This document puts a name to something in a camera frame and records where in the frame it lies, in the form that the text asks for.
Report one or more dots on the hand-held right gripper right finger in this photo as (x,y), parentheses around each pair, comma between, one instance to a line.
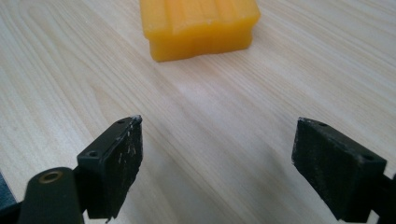
(336,174)

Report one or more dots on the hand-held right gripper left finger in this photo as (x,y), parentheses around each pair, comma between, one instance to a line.
(112,174)

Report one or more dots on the yellow soap bar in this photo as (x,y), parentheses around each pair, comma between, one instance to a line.
(199,28)

